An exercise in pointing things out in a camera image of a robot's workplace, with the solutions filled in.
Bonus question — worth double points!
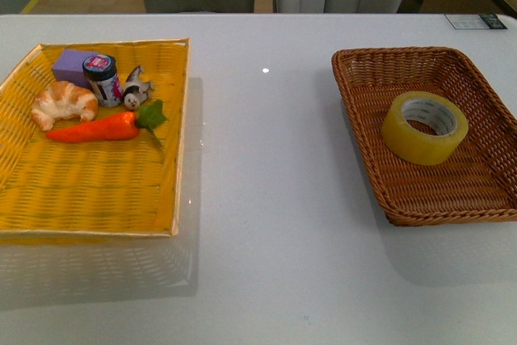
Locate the brown wicker basket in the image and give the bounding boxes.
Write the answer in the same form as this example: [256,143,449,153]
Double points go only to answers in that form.
[330,46,517,227]

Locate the purple box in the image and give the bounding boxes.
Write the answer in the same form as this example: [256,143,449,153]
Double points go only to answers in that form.
[51,49,97,90]

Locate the yellow woven basket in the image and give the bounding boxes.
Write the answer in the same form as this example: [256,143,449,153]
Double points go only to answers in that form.
[1,38,190,244]

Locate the table label sticker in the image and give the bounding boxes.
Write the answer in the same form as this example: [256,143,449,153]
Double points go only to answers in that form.
[445,14,506,30]

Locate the toy croissant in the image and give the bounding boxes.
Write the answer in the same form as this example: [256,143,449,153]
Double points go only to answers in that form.
[31,81,99,131]

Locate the small labelled jar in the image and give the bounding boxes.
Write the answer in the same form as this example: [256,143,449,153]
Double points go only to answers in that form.
[82,54,123,107]

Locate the panda toy figure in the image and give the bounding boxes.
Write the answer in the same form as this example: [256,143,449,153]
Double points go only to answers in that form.
[122,65,154,111]

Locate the toy carrot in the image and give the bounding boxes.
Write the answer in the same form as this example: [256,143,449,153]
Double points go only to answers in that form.
[45,100,167,144]

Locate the yellow tape roll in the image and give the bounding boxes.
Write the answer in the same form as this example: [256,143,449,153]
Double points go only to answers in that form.
[380,91,469,166]

